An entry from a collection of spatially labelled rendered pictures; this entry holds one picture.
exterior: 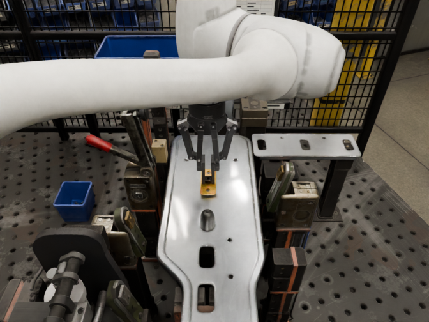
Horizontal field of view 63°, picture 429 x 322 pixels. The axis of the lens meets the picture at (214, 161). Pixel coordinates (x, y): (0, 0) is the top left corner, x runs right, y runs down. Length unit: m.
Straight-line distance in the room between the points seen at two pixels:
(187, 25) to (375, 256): 0.88
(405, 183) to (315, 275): 1.57
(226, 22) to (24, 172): 1.10
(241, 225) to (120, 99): 0.47
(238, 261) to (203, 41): 0.42
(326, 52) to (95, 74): 0.31
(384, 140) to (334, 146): 1.87
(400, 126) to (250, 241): 2.44
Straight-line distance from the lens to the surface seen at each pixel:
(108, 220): 0.73
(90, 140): 0.81
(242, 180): 0.87
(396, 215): 1.33
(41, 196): 1.38
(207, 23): 0.59
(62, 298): 0.52
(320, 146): 1.01
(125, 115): 0.73
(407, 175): 2.64
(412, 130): 3.08
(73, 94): 0.40
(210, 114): 0.69
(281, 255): 0.76
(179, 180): 0.88
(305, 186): 0.82
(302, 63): 0.52
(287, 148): 0.98
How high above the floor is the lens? 1.62
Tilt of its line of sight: 42 degrees down
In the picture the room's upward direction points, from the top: straight up
